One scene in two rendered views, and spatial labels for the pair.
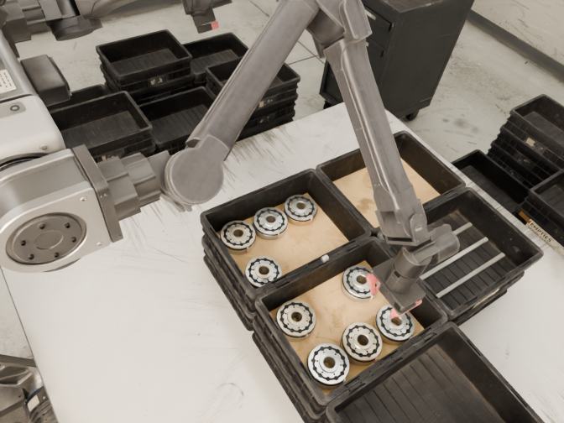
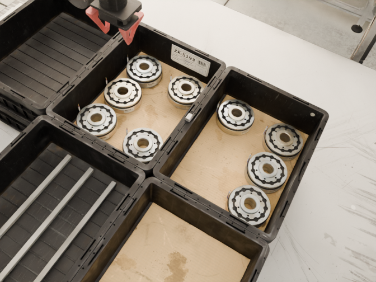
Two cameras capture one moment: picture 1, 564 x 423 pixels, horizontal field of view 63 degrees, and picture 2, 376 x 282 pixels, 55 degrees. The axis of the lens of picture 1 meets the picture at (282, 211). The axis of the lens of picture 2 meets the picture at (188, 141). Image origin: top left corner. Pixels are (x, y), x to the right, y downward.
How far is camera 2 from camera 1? 1.24 m
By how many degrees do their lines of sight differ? 69
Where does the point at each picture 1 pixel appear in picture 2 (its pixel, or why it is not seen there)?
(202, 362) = not seen: hidden behind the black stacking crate
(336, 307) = (156, 121)
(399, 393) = not seen: hidden behind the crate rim
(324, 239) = (201, 187)
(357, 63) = not seen: outside the picture
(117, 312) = (314, 90)
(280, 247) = (238, 156)
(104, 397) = (273, 47)
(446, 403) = (37, 85)
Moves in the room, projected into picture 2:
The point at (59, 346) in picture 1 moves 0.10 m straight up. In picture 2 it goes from (324, 60) to (335, 40)
